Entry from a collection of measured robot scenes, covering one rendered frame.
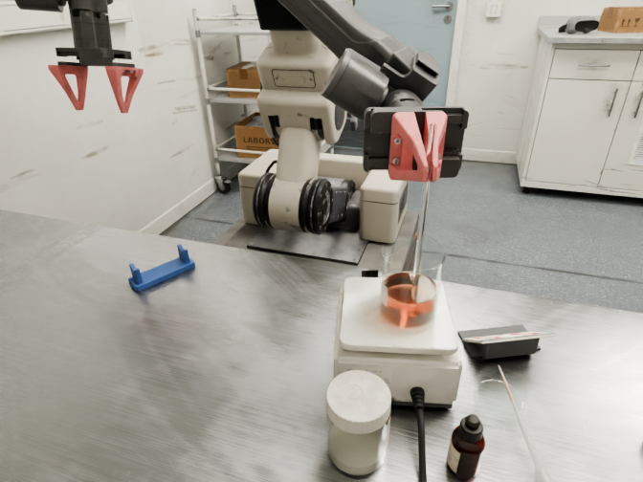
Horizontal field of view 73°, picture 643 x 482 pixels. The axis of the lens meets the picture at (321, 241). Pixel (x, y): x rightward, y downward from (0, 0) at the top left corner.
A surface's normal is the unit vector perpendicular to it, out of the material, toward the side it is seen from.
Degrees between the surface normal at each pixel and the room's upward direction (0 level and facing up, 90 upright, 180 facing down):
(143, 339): 0
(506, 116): 90
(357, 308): 0
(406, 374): 90
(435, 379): 90
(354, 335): 0
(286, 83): 112
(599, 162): 90
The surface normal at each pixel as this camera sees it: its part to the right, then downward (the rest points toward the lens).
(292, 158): -0.29, 0.06
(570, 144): -0.31, 0.48
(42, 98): 0.95, 0.14
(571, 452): -0.02, -0.86
